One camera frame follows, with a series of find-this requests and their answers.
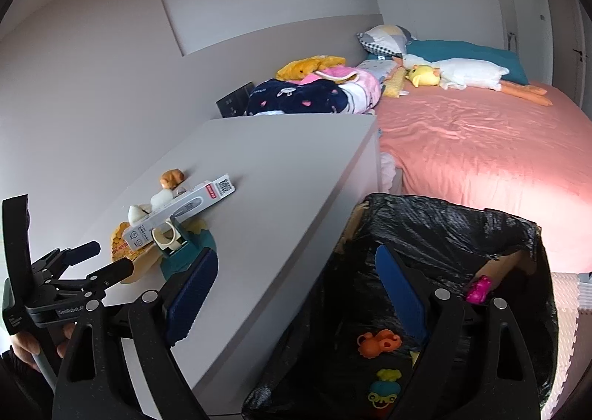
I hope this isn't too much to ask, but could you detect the yellow duck plush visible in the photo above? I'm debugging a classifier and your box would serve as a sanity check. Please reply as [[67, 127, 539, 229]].
[[404, 64, 441, 88]]

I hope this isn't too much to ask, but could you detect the white cloth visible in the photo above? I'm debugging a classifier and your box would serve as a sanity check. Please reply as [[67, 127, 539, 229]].
[[379, 154, 398, 185]]

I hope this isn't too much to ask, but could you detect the teal pillow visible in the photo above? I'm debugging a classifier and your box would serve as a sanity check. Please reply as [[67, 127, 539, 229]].
[[404, 40, 529, 85]]

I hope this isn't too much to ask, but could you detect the bed with pink sheet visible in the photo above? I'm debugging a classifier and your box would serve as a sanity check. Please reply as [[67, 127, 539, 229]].
[[372, 78, 592, 273]]

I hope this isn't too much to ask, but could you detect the large lime green toy mold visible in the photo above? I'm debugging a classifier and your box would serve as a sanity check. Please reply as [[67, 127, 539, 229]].
[[367, 392, 398, 409]]

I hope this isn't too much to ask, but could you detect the yellow printed snack packet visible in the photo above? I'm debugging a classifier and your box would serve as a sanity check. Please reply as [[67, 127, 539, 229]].
[[110, 221, 158, 261]]

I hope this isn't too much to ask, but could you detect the orange plastic toy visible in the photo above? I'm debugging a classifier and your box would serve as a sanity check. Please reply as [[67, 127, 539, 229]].
[[356, 330, 402, 358]]

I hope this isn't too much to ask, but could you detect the black wall socket panel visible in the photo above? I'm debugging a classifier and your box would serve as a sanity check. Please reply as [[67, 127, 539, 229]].
[[216, 82, 256, 118]]

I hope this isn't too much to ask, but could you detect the navy printed blanket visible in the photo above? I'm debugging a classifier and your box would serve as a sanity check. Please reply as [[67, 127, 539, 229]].
[[245, 78, 349, 116]]

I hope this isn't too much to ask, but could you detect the pale blue printed pillow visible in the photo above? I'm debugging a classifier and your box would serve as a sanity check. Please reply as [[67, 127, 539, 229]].
[[365, 58, 394, 81]]

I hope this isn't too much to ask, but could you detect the pastel foam floor mat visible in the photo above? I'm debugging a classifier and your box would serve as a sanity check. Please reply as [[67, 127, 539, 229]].
[[552, 272, 592, 402]]

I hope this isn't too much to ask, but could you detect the pink plastic toy mold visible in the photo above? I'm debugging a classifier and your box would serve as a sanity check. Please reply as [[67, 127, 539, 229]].
[[465, 276, 493, 305]]

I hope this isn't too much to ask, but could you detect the black bag lined cardboard box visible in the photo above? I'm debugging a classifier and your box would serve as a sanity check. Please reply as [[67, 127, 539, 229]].
[[240, 193, 556, 420]]

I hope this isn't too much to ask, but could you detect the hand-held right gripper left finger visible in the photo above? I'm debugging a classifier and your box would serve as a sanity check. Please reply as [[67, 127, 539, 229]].
[[52, 248, 219, 420]]

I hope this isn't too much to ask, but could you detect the brown hamster plush toy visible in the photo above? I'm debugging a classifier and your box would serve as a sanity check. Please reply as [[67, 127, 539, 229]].
[[160, 169, 186, 190]]

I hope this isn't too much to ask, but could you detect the teal plastic toy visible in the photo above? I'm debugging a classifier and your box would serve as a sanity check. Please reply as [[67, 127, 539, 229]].
[[159, 216, 218, 282]]

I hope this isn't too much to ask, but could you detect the long white carton box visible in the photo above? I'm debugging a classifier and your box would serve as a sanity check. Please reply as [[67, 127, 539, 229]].
[[122, 175, 236, 252]]

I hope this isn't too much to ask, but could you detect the white desk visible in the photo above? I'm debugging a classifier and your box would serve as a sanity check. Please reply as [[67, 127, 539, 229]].
[[60, 117, 384, 420]]

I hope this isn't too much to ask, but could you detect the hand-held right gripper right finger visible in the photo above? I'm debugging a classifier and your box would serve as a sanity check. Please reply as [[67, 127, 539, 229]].
[[376, 243, 542, 420]]

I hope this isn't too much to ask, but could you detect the white door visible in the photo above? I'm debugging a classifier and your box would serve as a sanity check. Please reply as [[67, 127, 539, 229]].
[[485, 0, 583, 106]]

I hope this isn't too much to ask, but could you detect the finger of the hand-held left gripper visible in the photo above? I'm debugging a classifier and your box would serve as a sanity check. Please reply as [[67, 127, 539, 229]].
[[85, 259, 135, 299], [59, 241, 101, 264]]

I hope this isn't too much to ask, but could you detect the white goose plush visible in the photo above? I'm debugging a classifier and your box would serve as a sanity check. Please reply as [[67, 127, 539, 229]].
[[401, 54, 552, 106]]

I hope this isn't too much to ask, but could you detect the grey yellow checked pillow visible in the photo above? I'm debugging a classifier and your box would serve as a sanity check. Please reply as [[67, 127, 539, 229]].
[[356, 25, 417, 55]]

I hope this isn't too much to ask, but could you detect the yellow dotted cushion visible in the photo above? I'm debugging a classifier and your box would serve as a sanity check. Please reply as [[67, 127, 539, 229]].
[[381, 66, 408, 99]]

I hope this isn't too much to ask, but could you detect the person's left hand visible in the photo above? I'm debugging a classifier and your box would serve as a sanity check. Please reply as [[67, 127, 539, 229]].
[[9, 325, 77, 372]]

